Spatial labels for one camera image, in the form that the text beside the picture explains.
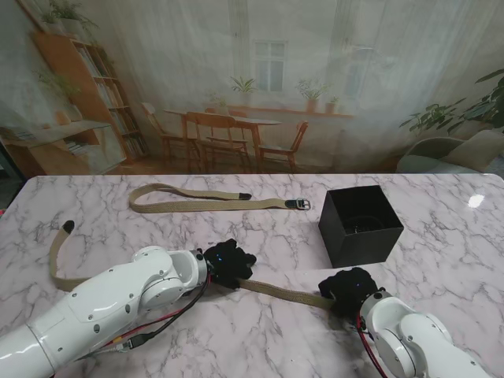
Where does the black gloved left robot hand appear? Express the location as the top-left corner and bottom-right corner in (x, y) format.
(203, 238), (258, 291)

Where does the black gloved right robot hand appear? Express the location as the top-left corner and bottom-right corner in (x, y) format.
(317, 267), (381, 320)

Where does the black square storage box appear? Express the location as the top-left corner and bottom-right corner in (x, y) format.
(317, 184), (405, 269)

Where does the beige woven belt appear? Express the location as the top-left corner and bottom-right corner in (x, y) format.
(47, 220), (338, 310)

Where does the black woven belt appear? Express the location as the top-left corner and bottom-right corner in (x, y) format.
(344, 215), (385, 234)

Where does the beige woven belt looped end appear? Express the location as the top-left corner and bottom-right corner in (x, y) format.
(128, 183), (314, 213)

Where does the printed room scene backdrop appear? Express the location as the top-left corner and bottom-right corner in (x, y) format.
(0, 0), (504, 176)

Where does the right arm red black cable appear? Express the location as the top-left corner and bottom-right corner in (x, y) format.
(356, 310), (391, 378)

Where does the arm red black cable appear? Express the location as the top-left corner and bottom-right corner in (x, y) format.
(356, 310), (391, 378)
(98, 271), (214, 352)

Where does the left arm red black cable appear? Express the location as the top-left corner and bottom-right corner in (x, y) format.
(98, 271), (214, 352)

